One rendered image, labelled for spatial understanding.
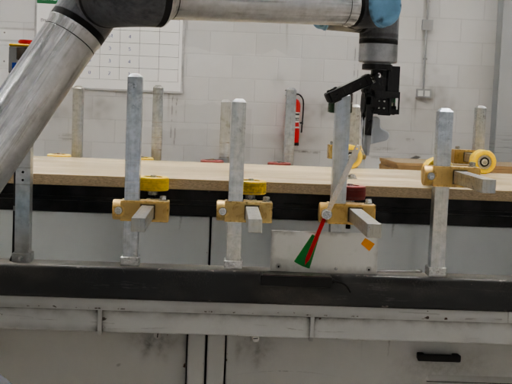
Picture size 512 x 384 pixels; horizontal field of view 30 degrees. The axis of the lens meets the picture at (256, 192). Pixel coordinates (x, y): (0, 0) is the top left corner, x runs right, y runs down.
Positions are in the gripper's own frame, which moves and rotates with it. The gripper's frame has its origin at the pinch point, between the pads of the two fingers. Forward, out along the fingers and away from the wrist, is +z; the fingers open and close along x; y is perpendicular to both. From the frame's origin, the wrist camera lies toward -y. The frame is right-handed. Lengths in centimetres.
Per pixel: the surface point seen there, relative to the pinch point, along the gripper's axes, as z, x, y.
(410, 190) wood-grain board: 11.3, 25.4, 16.4
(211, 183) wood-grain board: 11.3, 25.3, -35.8
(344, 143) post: -1.1, 6.1, -4.0
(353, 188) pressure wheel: 10.3, 13.0, -0.3
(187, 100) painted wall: -11, 719, -71
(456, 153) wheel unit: 5, 114, 50
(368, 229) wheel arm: 15.7, -24.5, -1.8
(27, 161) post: 6, 6, -80
